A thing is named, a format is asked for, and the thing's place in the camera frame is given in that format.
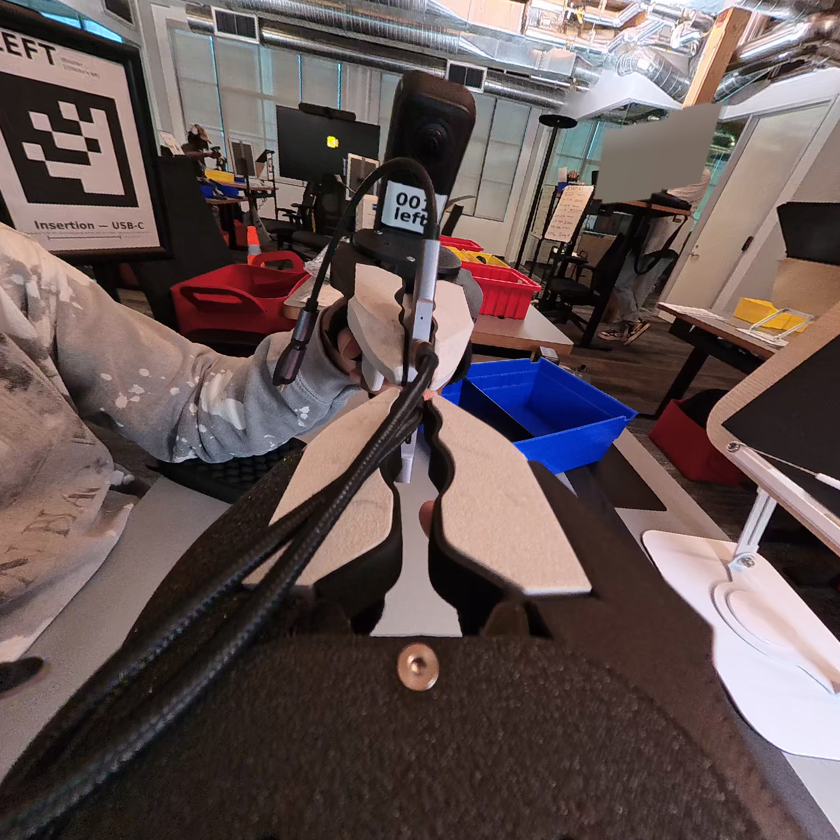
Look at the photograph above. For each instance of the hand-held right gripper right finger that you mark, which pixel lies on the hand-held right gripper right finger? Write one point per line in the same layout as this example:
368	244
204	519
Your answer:
512	518

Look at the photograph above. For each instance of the white folding stand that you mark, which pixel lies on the white folding stand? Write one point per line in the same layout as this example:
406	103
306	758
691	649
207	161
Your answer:
754	656

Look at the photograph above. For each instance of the person's left forearm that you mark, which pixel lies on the person's left forearm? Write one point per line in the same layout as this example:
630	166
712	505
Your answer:
164	367

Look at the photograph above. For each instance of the black standing desk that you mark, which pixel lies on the black standing desk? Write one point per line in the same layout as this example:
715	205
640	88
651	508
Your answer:
646	207

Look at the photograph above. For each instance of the blue plastic bin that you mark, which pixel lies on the blue plastic bin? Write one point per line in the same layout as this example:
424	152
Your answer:
564	420

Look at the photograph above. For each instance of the person's patterned hoodie torso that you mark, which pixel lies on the person's patterned hoodie torso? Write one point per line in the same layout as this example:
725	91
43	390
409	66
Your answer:
52	525

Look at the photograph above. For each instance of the black floor lamp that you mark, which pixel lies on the black floor lamp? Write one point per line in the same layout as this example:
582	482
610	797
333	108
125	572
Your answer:
558	121

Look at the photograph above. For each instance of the framed marker sign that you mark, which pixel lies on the framed marker sign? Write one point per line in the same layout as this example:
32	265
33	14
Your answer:
131	79

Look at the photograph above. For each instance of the white door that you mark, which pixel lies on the white door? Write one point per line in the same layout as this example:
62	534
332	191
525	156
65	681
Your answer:
741	216

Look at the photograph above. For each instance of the black office chair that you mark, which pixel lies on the black office chair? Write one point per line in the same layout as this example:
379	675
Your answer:
584	289

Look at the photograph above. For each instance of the black wall screen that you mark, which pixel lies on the black wall screen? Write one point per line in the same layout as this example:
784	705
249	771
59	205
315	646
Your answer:
308	144

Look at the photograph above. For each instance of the white flip chart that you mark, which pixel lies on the white flip chart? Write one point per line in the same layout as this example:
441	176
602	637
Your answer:
568	213

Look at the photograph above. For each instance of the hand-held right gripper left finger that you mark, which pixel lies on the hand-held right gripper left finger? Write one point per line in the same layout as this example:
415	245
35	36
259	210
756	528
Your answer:
348	525

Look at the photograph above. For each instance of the person's left hand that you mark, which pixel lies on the person's left hand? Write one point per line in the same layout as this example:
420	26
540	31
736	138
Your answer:
342	338

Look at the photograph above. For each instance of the orange traffic cone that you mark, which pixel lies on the orange traffic cone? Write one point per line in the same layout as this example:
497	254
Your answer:
254	246

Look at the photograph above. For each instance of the red tote basket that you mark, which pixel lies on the red tote basket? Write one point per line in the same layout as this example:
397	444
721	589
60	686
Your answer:
229	302

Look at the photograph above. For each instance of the wooden side table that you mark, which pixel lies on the wooden side table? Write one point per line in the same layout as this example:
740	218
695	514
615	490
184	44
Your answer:
518	334

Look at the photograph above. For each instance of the black bin divider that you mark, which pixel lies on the black bin divider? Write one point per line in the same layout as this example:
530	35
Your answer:
492	410

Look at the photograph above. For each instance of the wooden desk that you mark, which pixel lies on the wooden desk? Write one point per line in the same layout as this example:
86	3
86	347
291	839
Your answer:
709	321

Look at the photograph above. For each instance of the black mesh pad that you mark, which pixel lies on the black mesh pad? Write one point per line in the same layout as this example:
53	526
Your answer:
223	472

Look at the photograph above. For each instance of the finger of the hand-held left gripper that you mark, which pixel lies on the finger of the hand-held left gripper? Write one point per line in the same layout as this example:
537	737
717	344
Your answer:
374	315
453	328

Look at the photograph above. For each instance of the red floor crate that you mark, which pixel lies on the red floor crate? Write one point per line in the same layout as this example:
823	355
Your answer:
689	446

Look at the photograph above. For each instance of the red plastic bin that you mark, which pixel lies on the red plastic bin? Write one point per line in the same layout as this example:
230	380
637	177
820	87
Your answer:
502	295

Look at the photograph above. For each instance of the yellow plastic bin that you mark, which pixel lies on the yellow plastic bin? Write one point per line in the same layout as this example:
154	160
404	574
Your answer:
754	312
482	258

